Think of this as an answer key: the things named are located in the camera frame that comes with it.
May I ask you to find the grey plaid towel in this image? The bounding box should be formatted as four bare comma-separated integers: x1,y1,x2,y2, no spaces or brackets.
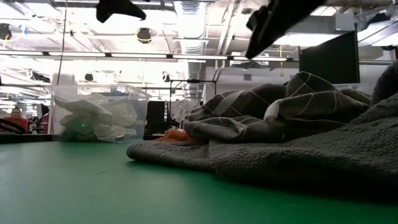
183,71,373,144

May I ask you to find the white towel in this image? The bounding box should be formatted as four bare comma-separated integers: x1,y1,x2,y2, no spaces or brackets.
102,98,138,141
54,93,114,142

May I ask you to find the dark grey terry towel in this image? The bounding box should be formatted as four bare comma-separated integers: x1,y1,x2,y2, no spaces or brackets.
126,60,398,200

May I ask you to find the orange towel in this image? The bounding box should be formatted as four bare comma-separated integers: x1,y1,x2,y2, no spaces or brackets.
155,129,200,144

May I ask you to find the long ceiling light bar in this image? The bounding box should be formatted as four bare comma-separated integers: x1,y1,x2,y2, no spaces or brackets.
0,50,290,62

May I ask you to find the black monitor on stand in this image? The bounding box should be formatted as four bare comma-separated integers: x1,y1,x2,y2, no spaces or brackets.
298,23,361,85

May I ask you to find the clear plastic bin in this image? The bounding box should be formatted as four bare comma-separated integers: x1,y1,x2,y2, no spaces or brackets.
49,83,152,144
333,81,374,94

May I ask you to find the black cabinet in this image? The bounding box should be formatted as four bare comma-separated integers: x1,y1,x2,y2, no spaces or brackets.
146,101,166,135

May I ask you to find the person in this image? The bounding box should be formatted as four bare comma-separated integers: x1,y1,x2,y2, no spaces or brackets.
2,106,29,133
36,103,50,133

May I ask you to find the green table mat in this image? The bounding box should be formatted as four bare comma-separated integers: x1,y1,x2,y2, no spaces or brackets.
0,141,398,224

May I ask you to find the black ceiling camera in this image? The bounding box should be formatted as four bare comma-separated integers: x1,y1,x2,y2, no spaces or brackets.
0,23,12,40
136,27,152,44

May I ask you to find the hanging brown cord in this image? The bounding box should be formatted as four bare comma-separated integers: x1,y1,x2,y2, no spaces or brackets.
56,0,68,85

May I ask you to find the silver ventilation duct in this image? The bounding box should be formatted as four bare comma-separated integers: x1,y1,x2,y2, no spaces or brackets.
174,0,208,103

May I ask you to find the black frame stand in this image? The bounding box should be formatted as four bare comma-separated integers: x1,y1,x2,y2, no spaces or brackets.
169,79,218,124

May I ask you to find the black table frame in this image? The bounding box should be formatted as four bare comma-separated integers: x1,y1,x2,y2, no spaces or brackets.
0,133,53,144

